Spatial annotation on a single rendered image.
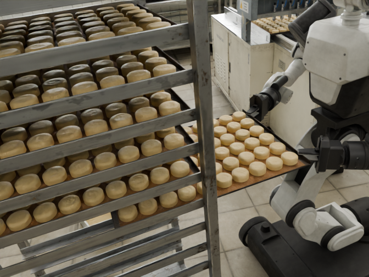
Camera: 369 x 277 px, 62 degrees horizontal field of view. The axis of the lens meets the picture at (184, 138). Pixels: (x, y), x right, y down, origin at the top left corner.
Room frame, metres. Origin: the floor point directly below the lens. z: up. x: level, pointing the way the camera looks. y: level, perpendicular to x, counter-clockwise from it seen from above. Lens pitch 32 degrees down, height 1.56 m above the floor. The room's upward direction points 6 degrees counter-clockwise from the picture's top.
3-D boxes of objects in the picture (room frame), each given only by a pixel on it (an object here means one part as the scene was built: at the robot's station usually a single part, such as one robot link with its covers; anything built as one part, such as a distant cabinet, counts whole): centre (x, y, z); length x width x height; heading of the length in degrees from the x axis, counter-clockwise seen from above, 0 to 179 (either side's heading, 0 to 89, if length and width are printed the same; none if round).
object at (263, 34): (3.00, -0.66, 0.88); 1.28 x 0.01 x 0.07; 6
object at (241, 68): (3.02, -0.87, 0.42); 1.28 x 0.72 x 0.84; 6
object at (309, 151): (0.77, -0.38, 0.97); 0.06 x 0.03 x 0.02; 78
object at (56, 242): (0.90, 0.37, 0.60); 0.64 x 0.03 x 0.03; 108
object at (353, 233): (1.04, -0.69, 0.28); 0.21 x 0.20 x 0.13; 108
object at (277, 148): (0.81, -0.30, 0.96); 0.05 x 0.05 x 0.02
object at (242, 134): (0.92, -0.21, 0.96); 0.05 x 0.05 x 0.02
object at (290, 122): (2.04, -0.97, 0.45); 0.70 x 0.34 x 0.90; 6
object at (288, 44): (2.64, -0.76, 0.87); 2.01 x 0.03 x 0.07; 6
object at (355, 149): (0.76, -0.47, 0.96); 0.12 x 0.10 x 0.13; 78
